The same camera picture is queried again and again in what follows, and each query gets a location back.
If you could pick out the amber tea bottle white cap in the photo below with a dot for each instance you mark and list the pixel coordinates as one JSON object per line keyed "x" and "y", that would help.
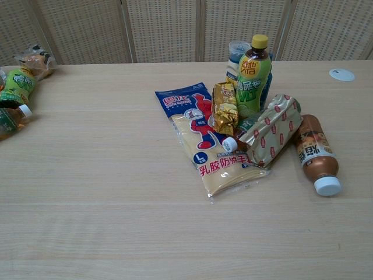
{"x": 11, "y": 119}

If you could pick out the brown milk tea bottle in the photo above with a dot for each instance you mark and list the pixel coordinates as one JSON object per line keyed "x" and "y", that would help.
{"x": 316, "y": 148}

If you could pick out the beige red-patterned snack bag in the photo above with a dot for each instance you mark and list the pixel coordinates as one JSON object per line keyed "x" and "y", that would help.
{"x": 274, "y": 131}

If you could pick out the clear plastic bread bag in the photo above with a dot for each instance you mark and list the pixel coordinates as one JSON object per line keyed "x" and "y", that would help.
{"x": 36, "y": 62}

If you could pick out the gold foil snack pack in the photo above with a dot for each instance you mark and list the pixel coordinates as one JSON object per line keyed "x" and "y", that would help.
{"x": 224, "y": 108}

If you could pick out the latex gloves package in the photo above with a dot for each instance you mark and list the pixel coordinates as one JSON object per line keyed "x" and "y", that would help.
{"x": 186, "y": 137}

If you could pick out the dark tea bottle white cap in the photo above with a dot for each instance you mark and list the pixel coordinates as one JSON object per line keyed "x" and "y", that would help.
{"x": 233, "y": 140}

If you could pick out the green lemon tea bottle yellow cap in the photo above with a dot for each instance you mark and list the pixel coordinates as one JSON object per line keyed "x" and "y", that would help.
{"x": 250, "y": 84}

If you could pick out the perforated folding screen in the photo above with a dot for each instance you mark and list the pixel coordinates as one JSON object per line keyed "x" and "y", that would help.
{"x": 186, "y": 29}

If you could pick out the green lemon tea bottle lying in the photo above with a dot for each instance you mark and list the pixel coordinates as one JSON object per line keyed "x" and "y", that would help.
{"x": 18, "y": 87}

